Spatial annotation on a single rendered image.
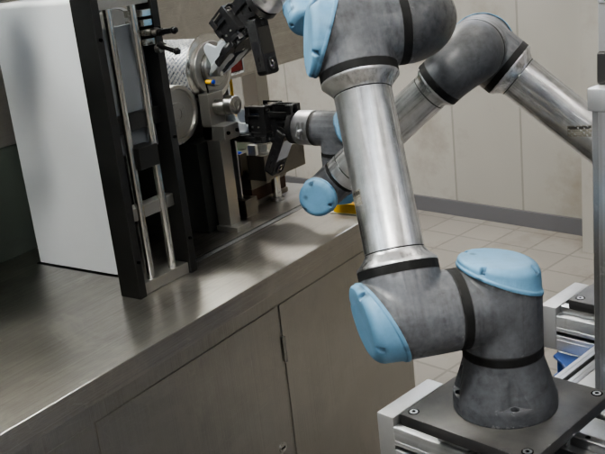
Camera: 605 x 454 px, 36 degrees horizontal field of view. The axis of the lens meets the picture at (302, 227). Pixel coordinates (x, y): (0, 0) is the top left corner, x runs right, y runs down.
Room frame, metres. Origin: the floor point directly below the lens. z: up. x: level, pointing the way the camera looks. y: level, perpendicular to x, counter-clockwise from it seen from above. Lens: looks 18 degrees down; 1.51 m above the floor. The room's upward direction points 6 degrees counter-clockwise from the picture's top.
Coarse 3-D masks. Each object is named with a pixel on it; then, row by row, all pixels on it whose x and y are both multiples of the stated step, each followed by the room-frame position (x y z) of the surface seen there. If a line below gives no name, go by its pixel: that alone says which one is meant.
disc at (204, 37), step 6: (198, 36) 1.99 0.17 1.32; (204, 36) 2.00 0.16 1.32; (210, 36) 2.01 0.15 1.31; (216, 36) 2.03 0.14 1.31; (192, 42) 1.97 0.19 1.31; (198, 42) 1.98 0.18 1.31; (192, 48) 1.96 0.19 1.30; (192, 54) 1.96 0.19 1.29; (186, 60) 1.95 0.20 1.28; (192, 60) 1.96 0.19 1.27; (186, 66) 1.95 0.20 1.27; (186, 72) 1.94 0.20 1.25; (192, 72) 1.95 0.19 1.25; (192, 78) 1.95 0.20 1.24; (192, 84) 1.95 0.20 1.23; (228, 84) 2.04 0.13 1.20; (192, 90) 1.95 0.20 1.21; (198, 90) 1.96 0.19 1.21; (222, 90) 2.03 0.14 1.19
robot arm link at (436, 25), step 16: (416, 0) 1.34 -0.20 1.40; (432, 0) 1.35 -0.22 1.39; (448, 0) 1.39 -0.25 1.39; (416, 16) 1.33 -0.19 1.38; (432, 16) 1.34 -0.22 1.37; (448, 16) 1.37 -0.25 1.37; (416, 32) 1.33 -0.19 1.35; (432, 32) 1.34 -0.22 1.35; (448, 32) 1.37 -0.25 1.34; (416, 48) 1.34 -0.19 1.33; (432, 48) 1.35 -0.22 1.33
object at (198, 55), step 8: (200, 48) 1.97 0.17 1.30; (200, 56) 1.97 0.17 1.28; (192, 64) 1.96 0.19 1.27; (200, 64) 1.97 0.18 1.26; (200, 72) 1.96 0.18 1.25; (200, 80) 1.96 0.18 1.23; (224, 80) 2.02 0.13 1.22; (200, 88) 1.96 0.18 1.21; (208, 88) 1.98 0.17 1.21; (216, 88) 2.00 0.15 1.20
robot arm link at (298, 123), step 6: (294, 114) 1.93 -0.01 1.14; (300, 114) 1.92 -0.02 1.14; (306, 114) 1.91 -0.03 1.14; (294, 120) 1.92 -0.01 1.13; (300, 120) 1.91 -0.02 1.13; (306, 120) 1.90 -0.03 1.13; (294, 126) 1.91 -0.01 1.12; (300, 126) 1.90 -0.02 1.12; (294, 132) 1.91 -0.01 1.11; (300, 132) 1.89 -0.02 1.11; (294, 138) 1.91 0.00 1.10; (300, 138) 1.91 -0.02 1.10; (306, 138) 1.89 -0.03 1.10; (300, 144) 1.93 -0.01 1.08; (306, 144) 1.91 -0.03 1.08
